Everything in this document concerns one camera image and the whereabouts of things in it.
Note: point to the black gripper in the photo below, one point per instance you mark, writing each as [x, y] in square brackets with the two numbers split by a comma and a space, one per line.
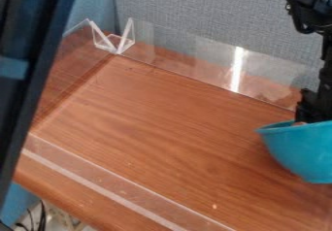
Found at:
[314, 106]

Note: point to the blue plastic bowl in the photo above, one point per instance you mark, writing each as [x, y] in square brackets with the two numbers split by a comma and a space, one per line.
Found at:
[301, 148]

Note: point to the brown toy mushroom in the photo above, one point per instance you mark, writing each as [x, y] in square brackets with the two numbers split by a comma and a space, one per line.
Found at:
[298, 123]

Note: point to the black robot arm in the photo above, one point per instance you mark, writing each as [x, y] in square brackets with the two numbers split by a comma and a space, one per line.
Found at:
[312, 18]

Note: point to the clear acrylic back barrier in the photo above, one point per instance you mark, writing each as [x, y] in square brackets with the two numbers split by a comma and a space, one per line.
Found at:
[253, 74]

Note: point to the clear acrylic barrier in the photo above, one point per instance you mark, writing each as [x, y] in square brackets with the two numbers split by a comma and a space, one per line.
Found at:
[80, 30]
[130, 195]
[253, 74]

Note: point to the clear acrylic front barrier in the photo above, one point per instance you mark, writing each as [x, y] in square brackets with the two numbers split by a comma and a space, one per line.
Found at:
[130, 195]

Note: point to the clear acrylic left barrier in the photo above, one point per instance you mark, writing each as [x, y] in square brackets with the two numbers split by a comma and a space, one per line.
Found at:
[80, 30]

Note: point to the dark blue foreground object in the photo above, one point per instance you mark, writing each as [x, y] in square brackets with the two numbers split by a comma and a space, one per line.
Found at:
[31, 31]

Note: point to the clear acrylic corner bracket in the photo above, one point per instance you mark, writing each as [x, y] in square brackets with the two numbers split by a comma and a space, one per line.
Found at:
[110, 42]

